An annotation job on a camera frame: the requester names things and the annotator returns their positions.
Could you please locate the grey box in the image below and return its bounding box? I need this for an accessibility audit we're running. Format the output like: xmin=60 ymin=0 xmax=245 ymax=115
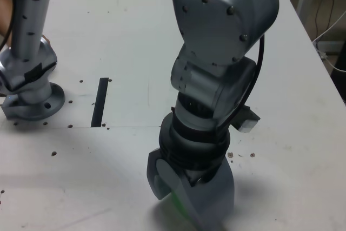
xmin=315 ymin=40 xmax=346 ymax=53

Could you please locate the black tape strip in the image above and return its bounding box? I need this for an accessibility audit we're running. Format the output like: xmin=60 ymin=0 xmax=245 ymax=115
xmin=90 ymin=77 xmax=109 ymax=128

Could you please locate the white cable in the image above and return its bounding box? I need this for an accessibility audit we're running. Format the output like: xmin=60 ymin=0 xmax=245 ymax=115
xmin=312 ymin=10 xmax=346 ymax=72

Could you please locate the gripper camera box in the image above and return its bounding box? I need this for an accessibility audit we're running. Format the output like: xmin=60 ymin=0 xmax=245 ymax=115
xmin=234 ymin=105 xmax=261 ymax=134

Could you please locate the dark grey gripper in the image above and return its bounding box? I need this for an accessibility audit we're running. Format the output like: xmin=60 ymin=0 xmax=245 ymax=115
xmin=145 ymin=148 xmax=235 ymax=231

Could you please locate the green cube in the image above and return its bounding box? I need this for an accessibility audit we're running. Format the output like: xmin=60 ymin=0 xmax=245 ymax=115
xmin=171 ymin=192 xmax=190 ymax=221

